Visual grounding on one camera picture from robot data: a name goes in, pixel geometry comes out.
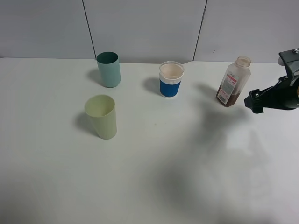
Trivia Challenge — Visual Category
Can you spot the clear cup with blue sleeve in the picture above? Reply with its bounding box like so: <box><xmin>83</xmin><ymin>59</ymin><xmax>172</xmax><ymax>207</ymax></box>
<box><xmin>159</xmin><ymin>61</ymin><xmax>185</xmax><ymax>98</ymax></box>

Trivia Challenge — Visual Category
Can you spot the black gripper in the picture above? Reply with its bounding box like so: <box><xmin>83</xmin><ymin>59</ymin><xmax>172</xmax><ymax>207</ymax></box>
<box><xmin>244</xmin><ymin>76</ymin><xmax>299</xmax><ymax>114</ymax></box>

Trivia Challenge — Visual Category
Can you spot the clear plastic drink bottle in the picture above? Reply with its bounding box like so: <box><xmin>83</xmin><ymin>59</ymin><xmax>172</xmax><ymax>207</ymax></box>
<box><xmin>216</xmin><ymin>56</ymin><xmax>251</xmax><ymax>107</ymax></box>

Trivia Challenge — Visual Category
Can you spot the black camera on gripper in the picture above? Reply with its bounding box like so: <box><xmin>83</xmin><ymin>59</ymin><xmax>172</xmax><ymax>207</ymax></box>
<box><xmin>279</xmin><ymin>48</ymin><xmax>299</xmax><ymax>78</ymax></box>

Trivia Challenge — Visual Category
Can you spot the light green plastic cup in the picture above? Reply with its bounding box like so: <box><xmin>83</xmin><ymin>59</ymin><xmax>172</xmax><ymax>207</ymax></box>
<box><xmin>85</xmin><ymin>95</ymin><xmax>117</xmax><ymax>140</ymax></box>

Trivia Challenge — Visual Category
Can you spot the teal plastic cup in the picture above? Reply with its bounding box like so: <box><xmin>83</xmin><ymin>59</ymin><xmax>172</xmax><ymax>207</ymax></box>
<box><xmin>96</xmin><ymin>52</ymin><xmax>121</xmax><ymax>88</ymax></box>

